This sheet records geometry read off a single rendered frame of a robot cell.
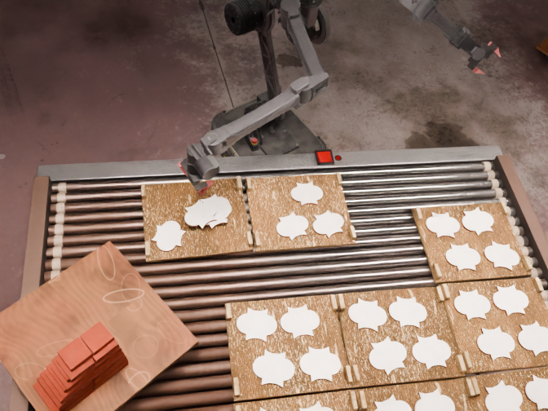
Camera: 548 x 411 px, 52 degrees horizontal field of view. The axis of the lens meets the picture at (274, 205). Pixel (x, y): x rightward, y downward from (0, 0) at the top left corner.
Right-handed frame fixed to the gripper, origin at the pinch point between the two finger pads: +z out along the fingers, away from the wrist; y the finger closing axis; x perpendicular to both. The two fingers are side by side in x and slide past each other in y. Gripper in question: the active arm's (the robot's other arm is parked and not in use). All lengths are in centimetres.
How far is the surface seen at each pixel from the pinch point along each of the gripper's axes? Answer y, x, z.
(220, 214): -5.4, -8.6, 20.0
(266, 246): -25.3, -17.7, 22.8
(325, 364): -75, -10, 22
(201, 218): -3.5, -0.8, 19.1
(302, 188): -10, -46, 21
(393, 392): -96, -24, 23
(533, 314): -102, -91, 22
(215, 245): -15.2, -0.8, 23.1
